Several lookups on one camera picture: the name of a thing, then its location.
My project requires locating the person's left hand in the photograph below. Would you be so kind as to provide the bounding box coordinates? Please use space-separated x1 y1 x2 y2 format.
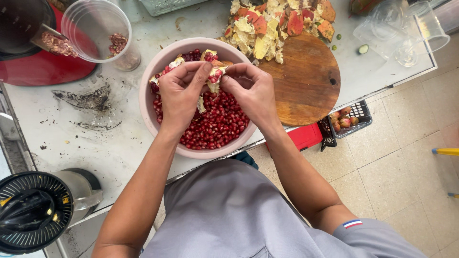
158 61 214 133

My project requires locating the person's right hand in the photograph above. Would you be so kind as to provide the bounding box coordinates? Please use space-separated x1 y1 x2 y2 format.
219 62 281 130

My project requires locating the broken pomegranate piece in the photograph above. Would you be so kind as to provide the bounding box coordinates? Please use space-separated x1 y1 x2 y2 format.
149 49 234 94

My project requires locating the pink plastic bowl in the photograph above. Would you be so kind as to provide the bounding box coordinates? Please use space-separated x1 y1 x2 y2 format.
139 37 258 160

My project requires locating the heap of pomegranate seeds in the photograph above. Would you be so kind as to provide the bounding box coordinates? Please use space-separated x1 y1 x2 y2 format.
153 90 250 150

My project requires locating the round wooden cutting board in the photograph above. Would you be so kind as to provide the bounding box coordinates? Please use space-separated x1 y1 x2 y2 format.
257 32 341 127

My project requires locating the red plastic crate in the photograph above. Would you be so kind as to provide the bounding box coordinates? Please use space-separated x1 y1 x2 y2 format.
265 123 323 153

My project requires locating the pile of pomegranate peels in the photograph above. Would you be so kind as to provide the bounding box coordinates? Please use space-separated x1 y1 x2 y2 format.
217 0 336 65

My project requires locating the white plastic basket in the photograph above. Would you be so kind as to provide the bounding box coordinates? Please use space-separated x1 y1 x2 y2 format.
138 0 210 17

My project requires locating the black crate of pomegranates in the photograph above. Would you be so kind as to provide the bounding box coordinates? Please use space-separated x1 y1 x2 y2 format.
318 100 373 152

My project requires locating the clear plastic cup with pulp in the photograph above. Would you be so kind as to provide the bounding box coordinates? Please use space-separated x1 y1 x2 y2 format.
61 0 141 72

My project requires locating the grey shirt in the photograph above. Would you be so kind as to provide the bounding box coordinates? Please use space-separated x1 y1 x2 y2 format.
141 158 427 258

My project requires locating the red juicer machine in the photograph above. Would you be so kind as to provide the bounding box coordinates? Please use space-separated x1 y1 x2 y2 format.
0 0 98 86

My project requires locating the clear glass jug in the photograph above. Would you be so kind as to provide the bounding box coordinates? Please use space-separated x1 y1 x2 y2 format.
353 0 451 68

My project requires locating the black citrus juicer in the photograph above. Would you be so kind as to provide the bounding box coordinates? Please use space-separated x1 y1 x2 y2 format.
0 168 104 255

